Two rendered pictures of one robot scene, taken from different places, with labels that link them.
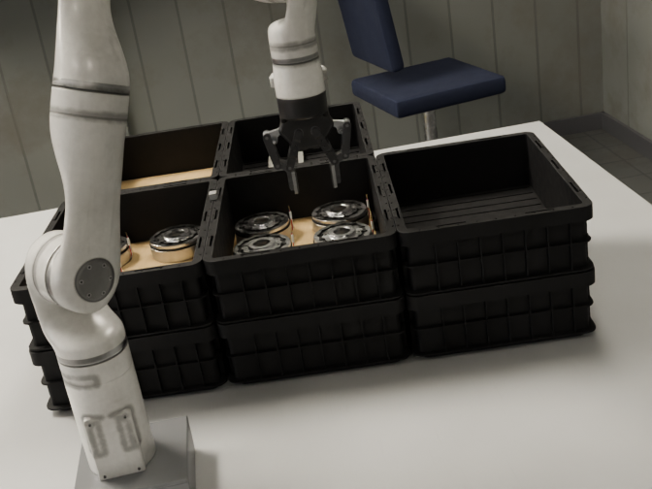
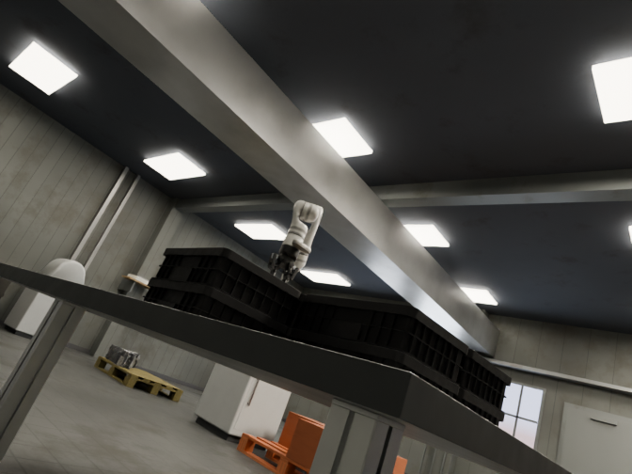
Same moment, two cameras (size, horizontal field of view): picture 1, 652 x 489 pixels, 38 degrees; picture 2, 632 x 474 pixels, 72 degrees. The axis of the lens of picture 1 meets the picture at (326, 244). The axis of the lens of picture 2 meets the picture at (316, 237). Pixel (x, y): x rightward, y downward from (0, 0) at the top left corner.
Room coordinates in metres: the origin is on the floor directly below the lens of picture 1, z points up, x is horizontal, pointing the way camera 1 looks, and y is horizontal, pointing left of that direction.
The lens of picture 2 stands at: (2.71, -0.96, 0.65)
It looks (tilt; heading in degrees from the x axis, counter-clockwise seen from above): 20 degrees up; 141
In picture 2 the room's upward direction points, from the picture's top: 21 degrees clockwise
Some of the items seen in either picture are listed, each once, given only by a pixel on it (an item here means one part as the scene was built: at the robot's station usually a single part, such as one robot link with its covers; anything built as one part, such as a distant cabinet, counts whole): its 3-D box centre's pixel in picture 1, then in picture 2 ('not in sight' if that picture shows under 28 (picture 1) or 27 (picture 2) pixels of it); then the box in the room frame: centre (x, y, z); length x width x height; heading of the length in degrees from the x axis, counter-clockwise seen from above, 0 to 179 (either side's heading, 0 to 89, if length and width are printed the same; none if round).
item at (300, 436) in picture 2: not in sight; (321, 455); (-0.25, 2.50, 0.25); 1.36 x 0.93 x 0.49; 2
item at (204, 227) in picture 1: (125, 235); not in sight; (1.54, 0.34, 0.92); 0.40 x 0.30 x 0.02; 179
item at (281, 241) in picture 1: (262, 246); not in sight; (1.53, 0.11, 0.86); 0.10 x 0.10 x 0.01
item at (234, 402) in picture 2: not in sight; (257, 367); (-1.56, 2.43, 0.80); 0.78 x 0.69 x 1.61; 3
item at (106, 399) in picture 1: (108, 403); not in sight; (1.11, 0.32, 0.84); 0.09 x 0.09 x 0.17; 8
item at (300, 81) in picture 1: (297, 70); (296, 242); (1.44, 0.00, 1.18); 0.11 x 0.09 x 0.06; 0
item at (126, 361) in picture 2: not in sight; (140, 371); (-3.85, 2.20, 0.19); 1.31 x 0.91 x 0.39; 4
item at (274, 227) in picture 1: (262, 223); not in sight; (1.64, 0.11, 0.86); 0.10 x 0.10 x 0.01
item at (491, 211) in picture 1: (475, 211); (222, 288); (1.52, -0.26, 0.87); 0.40 x 0.30 x 0.11; 179
